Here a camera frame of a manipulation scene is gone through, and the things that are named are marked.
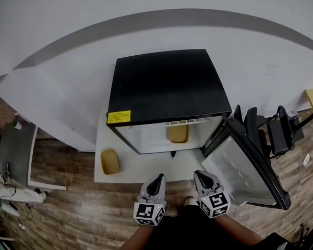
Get black office chair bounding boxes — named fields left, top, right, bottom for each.
left=233, top=104, right=271, bottom=161

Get person's right forearm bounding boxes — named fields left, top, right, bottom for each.
left=215, top=214, right=263, bottom=244

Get person's right shoe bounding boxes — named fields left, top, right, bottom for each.
left=184, top=196, right=199, bottom=207

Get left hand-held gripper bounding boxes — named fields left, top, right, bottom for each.
left=133, top=173, right=167, bottom=227

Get person's shoe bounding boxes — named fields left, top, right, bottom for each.
left=165, top=204, right=178, bottom=217
left=184, top=196, right=199, bottom=207

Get tan tray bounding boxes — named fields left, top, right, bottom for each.
left=168, top=125, right=190, bottom=144
left=101, top=148, right=121, bottom=176

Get person's left forearm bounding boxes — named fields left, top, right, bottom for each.
left=119, top=224, right=153, bottom=250

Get grey table with white frame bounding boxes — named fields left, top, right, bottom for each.
left=0, top=112, right=68, bottom=191

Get black mini fridge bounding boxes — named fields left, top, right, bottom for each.
left=106, top=48, right=292, bottom=211

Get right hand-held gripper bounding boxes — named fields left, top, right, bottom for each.
left=193, top=170, right=230, bottom=219

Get person's left shoe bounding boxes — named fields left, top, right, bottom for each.
left=165, top=204, right=178, bottom=217

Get person's black shorts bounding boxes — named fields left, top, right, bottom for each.
left=146, top=204, right=295, bottom=250

